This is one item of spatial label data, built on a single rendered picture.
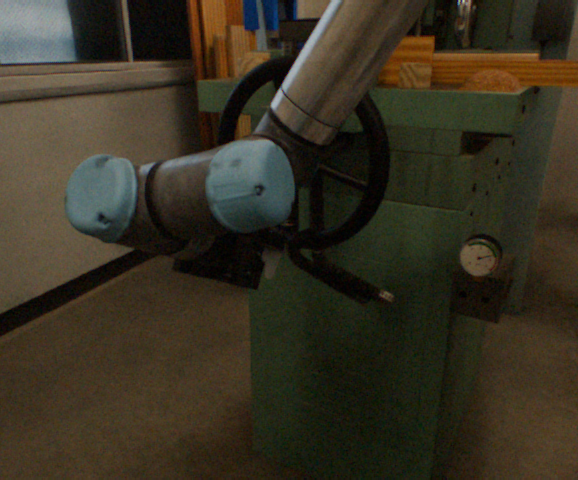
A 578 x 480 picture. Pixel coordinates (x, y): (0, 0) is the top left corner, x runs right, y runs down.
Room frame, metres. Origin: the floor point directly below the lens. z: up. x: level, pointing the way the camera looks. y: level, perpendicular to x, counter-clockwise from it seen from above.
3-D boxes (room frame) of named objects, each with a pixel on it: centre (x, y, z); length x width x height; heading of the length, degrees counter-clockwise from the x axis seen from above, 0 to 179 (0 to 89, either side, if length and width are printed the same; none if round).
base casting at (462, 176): (1.15, -0.24, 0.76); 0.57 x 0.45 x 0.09; 150
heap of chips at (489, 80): (0.86, -0.33, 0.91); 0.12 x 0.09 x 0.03; 150
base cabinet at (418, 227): (1.15, -0.24, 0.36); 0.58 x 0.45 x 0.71; 150
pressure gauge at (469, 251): (0.74, -0.30, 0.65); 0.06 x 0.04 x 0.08; 60
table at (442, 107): (0.97, -0.10, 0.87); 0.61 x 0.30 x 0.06; 60
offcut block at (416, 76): (0.88, -0.21, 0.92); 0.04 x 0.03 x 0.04; 39
